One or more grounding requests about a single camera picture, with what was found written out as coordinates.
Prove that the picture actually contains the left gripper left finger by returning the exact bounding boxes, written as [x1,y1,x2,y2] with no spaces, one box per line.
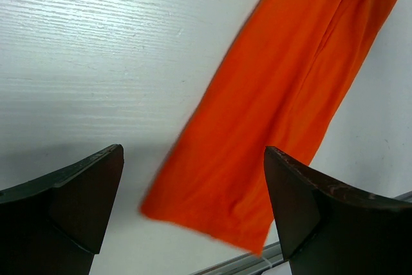
[1,144,124,274]

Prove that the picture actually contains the orange polo shirt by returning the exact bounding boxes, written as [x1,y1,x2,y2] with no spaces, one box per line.
[140,0,397,254]

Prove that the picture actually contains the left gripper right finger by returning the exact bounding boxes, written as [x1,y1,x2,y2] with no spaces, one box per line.
[263,146,412,275]

